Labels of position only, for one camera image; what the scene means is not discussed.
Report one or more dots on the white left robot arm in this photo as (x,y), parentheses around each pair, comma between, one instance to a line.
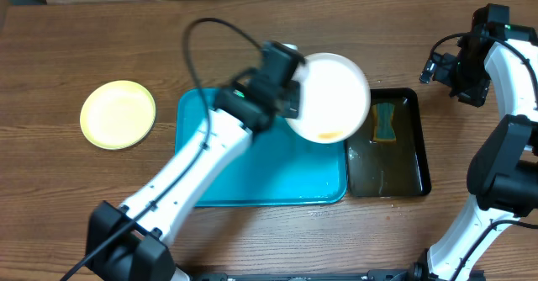
(132,241)

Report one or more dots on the white plate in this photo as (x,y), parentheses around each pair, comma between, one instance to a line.
(335,98)

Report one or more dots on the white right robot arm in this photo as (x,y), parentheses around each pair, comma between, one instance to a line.
(502,187)

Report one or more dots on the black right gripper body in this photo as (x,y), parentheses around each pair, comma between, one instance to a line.
(465,78)

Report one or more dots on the black water-filled tray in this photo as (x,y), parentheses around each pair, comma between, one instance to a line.
(390,169)

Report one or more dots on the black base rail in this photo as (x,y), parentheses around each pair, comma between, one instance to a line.
(371,275)

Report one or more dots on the light green plate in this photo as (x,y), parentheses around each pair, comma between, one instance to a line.
(118,115)

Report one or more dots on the teal plastic tray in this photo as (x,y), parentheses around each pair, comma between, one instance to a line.
(281,168)

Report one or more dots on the green yellow sponge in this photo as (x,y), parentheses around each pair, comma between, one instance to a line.
(382,114)

